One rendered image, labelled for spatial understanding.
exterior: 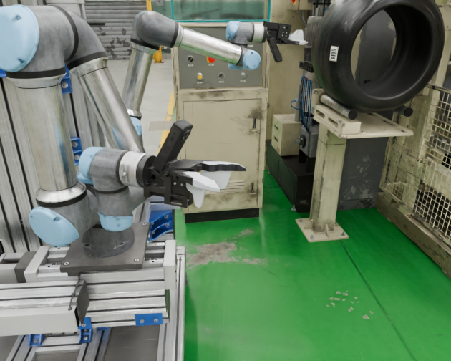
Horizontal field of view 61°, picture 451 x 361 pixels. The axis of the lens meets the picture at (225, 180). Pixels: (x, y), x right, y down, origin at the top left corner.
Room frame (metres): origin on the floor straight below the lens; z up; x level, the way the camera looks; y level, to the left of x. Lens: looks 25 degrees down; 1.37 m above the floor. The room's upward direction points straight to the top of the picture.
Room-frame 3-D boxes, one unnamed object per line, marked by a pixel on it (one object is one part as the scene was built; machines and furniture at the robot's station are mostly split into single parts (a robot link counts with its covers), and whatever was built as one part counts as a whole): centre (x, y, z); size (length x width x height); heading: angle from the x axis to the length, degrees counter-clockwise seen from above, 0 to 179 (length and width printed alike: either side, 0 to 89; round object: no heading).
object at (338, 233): (2.16, -0.64, 0.02); 0.27 x 0.27 x 0.04; 9
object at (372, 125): (1.91, -0.70, 0.80); 0.37 x 0.36 x 0.02; 99
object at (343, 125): (1.89, -0.56, 0.83); 0.36 x 0.09 x 0.06; 9
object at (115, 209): (0.79, 0.25, 0.94); 0.11 x 0.08 x 0.11; 159
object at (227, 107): (2.46, 0.05, 0.63); 0.56 x 0.41 x 1.27; 99
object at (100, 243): (0.96, 0.35, 0.77); 0.15 x 0.15 x 0.10
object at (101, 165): (0.78, 0.26, 1.04); 0.11 x 0.08 x 0.09; 69
